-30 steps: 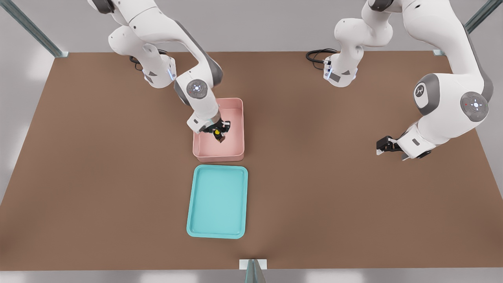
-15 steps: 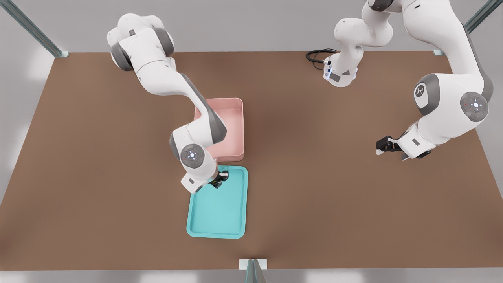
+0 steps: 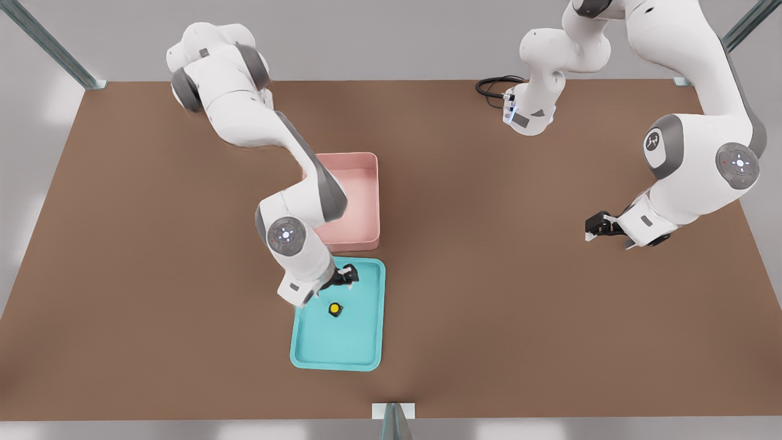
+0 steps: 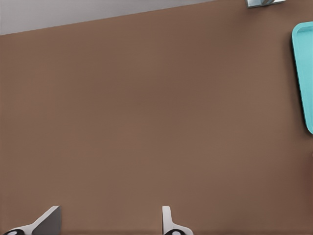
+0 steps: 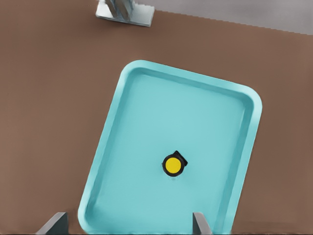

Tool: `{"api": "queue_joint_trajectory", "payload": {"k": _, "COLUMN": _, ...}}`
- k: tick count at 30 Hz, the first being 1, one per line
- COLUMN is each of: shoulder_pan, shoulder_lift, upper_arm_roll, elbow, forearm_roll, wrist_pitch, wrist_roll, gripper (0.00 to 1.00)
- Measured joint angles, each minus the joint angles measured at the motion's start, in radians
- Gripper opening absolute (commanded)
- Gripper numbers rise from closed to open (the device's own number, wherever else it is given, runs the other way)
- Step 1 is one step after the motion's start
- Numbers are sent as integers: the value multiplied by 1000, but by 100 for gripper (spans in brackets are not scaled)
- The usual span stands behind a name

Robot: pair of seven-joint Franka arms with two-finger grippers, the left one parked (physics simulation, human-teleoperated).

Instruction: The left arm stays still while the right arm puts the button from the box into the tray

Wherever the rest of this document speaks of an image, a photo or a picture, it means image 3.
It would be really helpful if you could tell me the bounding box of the silver frame post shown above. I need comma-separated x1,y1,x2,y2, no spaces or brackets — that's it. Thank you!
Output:
0,0,108,91
371,402,416,440
673,0,782,87

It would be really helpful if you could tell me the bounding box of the pale blue-green tray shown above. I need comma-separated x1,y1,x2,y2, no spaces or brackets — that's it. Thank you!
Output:
290,257,387,372

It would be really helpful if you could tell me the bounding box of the black cable loop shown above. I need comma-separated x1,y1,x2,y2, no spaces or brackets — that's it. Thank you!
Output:
475,75,527,111

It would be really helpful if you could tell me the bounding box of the pink open box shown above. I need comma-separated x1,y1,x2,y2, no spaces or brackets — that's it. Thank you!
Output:
302,152,381,252

